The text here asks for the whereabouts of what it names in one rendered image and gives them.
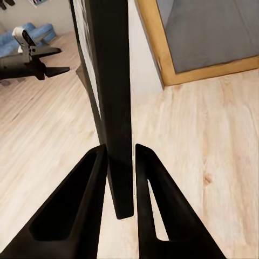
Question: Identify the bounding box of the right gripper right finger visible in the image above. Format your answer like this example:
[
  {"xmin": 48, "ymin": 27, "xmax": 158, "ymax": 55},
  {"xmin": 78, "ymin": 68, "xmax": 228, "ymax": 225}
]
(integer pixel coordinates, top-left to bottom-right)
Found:
[{"xmin": 135, "ymin": 144, "xmax": 227, "ymax": 259}]

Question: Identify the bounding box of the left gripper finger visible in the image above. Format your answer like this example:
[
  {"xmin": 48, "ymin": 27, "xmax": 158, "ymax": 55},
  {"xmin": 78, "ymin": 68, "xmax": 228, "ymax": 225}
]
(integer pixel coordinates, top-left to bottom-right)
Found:
[
  {"xmin": 41, "ymin": 63, "xmax": 70, "ymax": 78},
  {"xmin": 29, "ymin": 46, "xmax": 61, "ymax": 65}
]

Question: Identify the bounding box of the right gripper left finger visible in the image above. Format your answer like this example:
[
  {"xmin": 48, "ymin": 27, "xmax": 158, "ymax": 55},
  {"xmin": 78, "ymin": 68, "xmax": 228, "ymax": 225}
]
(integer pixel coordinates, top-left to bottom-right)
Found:
[{"xmin": 0, "ymin": 144, "xmax": 108, "ymax": 259}]

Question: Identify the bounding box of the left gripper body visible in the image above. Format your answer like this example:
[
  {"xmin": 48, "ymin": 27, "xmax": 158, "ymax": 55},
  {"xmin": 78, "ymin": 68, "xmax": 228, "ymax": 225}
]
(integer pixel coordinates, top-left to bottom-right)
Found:
[{"xmin": 3, "ymin": 45, "xmax": 45, "ymax": 80}]

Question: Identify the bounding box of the poster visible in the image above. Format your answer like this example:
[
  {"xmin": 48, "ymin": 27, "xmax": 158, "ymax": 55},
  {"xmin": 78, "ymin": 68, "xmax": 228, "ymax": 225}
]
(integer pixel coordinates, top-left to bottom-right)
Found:
[{"xmin": 69, "ymin": 0, "xmax": 134, "ymax": 220}]

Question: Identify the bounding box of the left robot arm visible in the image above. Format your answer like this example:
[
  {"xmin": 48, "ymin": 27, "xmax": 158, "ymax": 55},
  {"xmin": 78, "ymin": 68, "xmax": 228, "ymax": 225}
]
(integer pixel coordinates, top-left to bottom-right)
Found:
[{"xmin": 0, "ymin": 26, "xmax": 70, "ymax": 80}]

